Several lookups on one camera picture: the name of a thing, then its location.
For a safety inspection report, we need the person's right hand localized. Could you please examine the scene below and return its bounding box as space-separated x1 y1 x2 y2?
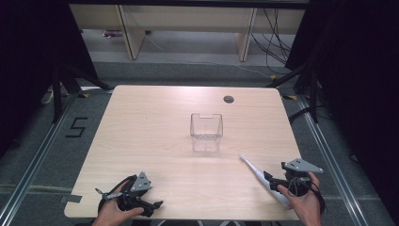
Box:
277 171 323 226

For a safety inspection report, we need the bundle of black cables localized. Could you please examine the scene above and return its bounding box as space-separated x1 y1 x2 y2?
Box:
249 8 294 75

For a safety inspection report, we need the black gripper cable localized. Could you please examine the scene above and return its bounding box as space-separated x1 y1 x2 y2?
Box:
97 174 138 215
287 176 327 216

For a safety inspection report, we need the thick black floor cable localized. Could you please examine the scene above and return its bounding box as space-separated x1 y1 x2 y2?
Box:
287 105 331 124

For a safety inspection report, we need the clear plastic container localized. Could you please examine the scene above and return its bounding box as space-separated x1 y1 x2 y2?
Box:
189 112 224 153

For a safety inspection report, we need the grey tape piece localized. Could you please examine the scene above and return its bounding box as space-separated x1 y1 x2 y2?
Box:
59 194 84 204

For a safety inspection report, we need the white electric toothbrush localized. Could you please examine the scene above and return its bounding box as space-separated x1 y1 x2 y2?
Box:
239 153 292 208

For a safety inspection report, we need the black metal stand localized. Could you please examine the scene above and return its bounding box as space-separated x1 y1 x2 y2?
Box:
265 61 322 124
50 61 115 124

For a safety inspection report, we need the metal floor rail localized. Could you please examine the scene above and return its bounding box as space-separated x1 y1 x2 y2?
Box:
0 92 81 226
296 93 370 226

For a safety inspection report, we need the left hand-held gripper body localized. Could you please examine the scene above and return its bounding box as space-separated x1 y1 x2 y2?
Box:
95 171 153 213

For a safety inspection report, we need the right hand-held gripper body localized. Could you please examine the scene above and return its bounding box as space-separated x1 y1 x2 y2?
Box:
280 157 325 198

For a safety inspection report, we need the person's left hand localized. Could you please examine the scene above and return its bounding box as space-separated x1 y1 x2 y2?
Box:
91 180 146 226

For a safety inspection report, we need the pink object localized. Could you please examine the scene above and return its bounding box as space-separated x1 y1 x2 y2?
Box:
103 29 124 40

